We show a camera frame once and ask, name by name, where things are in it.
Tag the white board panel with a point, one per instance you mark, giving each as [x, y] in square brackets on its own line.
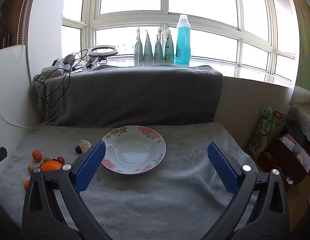
[9, 92]

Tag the plastic-wrapped pink pomelo slice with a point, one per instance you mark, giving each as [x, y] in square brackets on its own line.
[85, 145]

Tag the blue detergent bottle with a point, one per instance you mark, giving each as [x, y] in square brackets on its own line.
[183, 40]

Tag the dark grey blanket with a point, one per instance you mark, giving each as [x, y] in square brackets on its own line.
[135, 95]

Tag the large orange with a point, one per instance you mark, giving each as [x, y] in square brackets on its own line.
[51, 166]

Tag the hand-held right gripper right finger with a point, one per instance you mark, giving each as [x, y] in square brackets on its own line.
[222, 171]

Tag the white window frame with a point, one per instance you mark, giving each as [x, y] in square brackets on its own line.
[165, 5]

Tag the teal floral refill pouch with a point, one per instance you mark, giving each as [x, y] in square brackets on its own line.
[148, 47]
[158, 48]
[168, 47]
[138, 47]

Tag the dark power adapter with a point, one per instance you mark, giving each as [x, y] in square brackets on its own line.
[69, 60]

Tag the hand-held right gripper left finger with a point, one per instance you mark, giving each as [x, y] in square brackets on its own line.
[91, 166]

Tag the white lace cloth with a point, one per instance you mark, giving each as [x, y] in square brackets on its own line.
[306, 125]

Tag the white floral plate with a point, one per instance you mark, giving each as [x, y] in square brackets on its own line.
[133, 150]

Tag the small orange tangerine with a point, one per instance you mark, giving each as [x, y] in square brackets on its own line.
[36, 155]
[26, 185]

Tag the light grey towel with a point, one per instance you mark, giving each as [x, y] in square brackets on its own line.
[150, 200]

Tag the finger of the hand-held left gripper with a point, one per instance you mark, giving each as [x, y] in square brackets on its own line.
[0, 153]

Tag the small brown kiwi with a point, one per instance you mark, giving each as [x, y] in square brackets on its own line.
[46, 159]
[31, 168]

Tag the jar with gold lid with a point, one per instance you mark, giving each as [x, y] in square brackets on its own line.
[278, 115]

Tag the brown cardboard box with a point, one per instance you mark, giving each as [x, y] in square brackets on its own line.
[295, 170]

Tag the green wall painting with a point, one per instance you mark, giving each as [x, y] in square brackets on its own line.
[306, 50]

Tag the white power strip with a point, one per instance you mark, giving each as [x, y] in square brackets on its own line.
[53, 70]

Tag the green snack packet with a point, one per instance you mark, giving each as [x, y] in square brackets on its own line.
[263, 132]

